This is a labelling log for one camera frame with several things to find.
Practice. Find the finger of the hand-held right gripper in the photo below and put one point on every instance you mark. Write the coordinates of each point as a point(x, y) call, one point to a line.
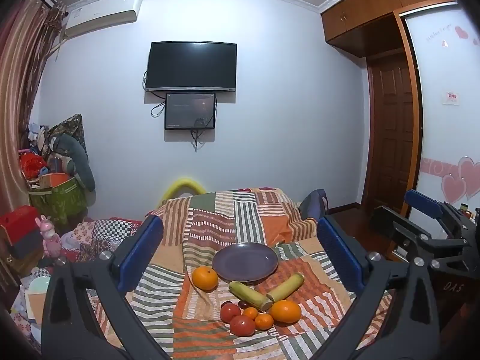
point(425, 202)
point(403, 234)

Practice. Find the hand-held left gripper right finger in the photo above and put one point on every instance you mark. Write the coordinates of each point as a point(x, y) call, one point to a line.
point(337, 251)

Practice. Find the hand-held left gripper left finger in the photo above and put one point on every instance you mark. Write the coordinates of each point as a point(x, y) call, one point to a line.
point(144, 243)

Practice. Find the green sugarcane piece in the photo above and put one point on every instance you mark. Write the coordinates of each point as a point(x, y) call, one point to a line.
point(285, 287)
point(249, 295)

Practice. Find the large orange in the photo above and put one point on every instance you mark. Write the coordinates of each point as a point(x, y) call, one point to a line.
point(285, 311)
point(205, 278)

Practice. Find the purple round plate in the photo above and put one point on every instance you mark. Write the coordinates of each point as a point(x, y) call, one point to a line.
point(245, 262)

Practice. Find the small tangerine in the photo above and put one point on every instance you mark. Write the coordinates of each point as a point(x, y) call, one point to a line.
point(264, 321)
point(250, 312)

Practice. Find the checkered patchwork quilt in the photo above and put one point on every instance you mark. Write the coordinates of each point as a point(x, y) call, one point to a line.
point(105, 232)

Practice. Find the blue backpack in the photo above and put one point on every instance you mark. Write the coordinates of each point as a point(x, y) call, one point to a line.
point(313, 202)

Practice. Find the white heart-print sliding door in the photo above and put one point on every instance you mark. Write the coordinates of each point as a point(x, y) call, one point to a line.
point(446, 131)

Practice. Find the brown wooden door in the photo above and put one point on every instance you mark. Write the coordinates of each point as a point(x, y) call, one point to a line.
point(390, 131)

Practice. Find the striped patchwork blanket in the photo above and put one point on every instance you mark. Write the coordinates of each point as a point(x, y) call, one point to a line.
point(232, 217)

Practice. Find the pink bunny toy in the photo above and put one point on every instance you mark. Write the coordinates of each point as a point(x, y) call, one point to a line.
point(49, 238)

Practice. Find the green storage box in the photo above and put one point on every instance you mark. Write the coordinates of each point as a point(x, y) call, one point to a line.
point(60, 198)

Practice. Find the pile of papers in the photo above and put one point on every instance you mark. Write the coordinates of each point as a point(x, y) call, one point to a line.
point(35, 296)

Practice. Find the red box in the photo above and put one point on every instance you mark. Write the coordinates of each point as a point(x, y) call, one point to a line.
point(17, 221)

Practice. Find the red bag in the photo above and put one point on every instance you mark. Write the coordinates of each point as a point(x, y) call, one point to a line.
point(32, 167)

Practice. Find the dark floral cushion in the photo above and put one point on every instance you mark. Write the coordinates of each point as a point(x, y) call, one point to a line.
point(71, 125)

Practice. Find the wooden overhead cabinet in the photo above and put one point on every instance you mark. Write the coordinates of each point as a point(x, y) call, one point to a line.
point(360, 11)

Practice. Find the striped brown curtain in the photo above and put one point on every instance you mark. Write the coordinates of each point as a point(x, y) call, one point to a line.
point(18, 82)

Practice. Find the white air conditioner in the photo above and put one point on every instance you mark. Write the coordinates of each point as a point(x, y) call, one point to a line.
point(101, 13)

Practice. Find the small black wall monitor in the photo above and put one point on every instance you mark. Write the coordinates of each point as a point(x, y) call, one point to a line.
point(190, 110)

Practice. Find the black wall television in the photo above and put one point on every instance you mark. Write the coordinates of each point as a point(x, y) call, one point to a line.
point(191, 65)

